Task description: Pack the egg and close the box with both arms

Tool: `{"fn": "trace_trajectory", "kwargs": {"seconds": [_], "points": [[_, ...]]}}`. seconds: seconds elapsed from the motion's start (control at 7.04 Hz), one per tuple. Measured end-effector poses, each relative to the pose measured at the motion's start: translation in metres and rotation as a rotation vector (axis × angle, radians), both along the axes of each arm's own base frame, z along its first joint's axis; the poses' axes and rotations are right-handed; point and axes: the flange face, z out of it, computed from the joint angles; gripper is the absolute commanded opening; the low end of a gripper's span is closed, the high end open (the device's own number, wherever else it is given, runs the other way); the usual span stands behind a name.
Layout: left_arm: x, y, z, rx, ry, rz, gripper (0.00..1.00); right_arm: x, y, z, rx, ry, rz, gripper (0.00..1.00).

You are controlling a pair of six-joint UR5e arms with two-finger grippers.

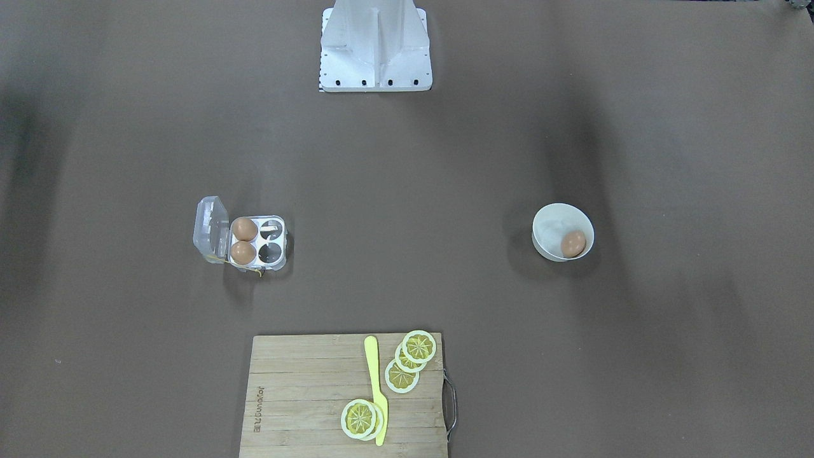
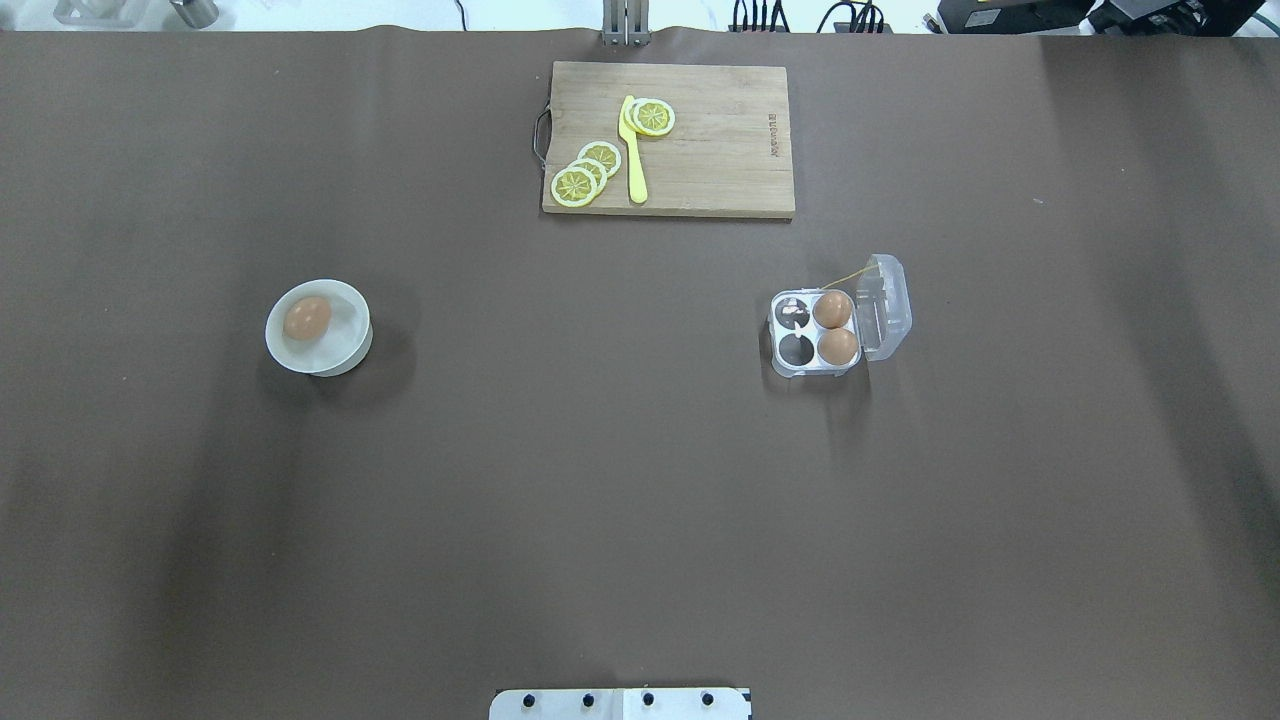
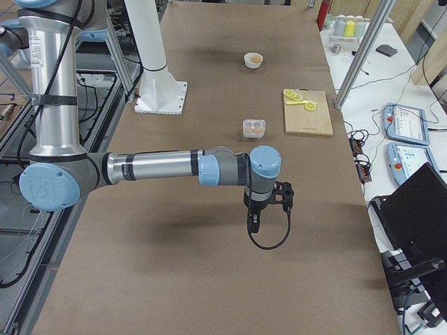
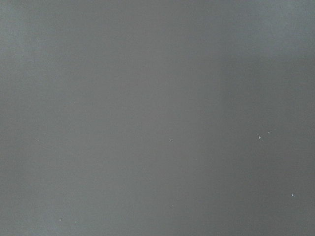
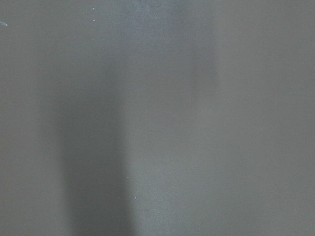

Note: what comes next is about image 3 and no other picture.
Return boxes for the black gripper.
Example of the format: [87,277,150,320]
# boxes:
[244,181,294,233]

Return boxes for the clear plastic egg box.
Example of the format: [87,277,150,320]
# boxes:
[242,119,266,139]

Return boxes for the white bowl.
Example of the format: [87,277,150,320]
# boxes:
[244,52,263,69]

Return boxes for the brown egg from bowl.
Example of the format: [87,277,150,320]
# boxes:
[251,55,261,64]

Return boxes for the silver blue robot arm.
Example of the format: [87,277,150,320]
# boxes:
[1,19,108,57]
[17,1,294,234]

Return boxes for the wooden cutting board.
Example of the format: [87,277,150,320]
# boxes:
[283,89,333,136]

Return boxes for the yellow plastic knife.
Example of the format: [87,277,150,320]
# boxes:
[285,100,308,105]

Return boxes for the lemon slice on knife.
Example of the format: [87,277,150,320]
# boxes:
[305,100,317,111]

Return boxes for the blue teach pendant near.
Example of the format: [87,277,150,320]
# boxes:
[386,142,440,186]

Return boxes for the blue teach pendant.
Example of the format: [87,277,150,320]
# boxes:
[386,142,440,186]
[383,103,430,146]

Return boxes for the blue teach pendant far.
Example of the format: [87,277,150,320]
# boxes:
[383,103,430,146]

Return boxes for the small metal cup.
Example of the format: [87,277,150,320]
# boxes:
[331,43,342,54]

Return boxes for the yellow cup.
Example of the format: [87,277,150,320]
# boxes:
[344,21,356,37]

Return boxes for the grey cup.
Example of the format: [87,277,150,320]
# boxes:
[332,18,346,36]

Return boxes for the black square pad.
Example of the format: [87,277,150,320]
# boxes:
[376,44,398,57]

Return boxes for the light blue cup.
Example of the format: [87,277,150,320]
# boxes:
[354,21,367,38]

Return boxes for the red bottle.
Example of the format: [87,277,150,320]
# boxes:
[316,0,331,31]

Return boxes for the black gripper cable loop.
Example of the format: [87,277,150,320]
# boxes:
[246,205,292,251]

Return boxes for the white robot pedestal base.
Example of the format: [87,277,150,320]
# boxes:
[125,1,188,115]

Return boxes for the aluminium frame post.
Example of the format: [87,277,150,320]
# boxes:
[334,0,396,110]

